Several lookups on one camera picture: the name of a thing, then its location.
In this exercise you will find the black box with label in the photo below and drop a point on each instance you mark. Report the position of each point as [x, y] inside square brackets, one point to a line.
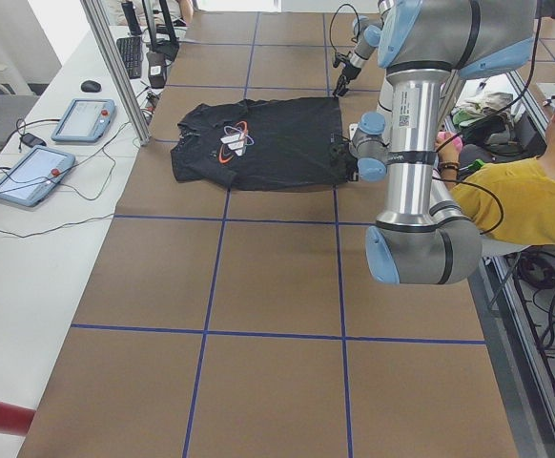
[156, 69]

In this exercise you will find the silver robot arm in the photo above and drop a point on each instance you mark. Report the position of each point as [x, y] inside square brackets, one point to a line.
[422, 236]
[366, 37]

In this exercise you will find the red cylinder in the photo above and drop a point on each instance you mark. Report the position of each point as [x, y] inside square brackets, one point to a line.
[15, 420]

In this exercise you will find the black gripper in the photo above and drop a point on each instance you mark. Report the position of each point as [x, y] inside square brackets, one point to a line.
[339, 157]
[348, 71]

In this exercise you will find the black monitor stand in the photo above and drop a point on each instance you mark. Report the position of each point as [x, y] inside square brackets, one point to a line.
[167, 47]

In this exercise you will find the pink toy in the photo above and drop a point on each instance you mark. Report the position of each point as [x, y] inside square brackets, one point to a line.
[449, 142]

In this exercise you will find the far blue teach pendant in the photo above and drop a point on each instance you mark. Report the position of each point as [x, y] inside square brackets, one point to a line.
[85, 121]

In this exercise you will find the aluminium frame post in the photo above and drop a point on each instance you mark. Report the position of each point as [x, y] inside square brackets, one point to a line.
[99, 23]

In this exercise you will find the person in yellow shirt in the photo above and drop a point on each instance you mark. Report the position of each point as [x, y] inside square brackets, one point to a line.
[512, 202]

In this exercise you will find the blue teach pendant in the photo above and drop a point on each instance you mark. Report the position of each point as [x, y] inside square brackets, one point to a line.
[85, 121]
[35, 175]

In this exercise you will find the black computer mouse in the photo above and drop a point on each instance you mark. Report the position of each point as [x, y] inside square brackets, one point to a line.
[90, 86]

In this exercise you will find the black keyboard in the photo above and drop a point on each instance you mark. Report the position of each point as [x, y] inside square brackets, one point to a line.
[129, 49]

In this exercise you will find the near blue teach pendant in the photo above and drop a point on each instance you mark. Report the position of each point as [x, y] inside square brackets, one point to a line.
[35, 175]

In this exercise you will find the black graphic t-shirt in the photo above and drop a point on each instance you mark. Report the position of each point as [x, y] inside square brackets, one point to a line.
[260, 145]

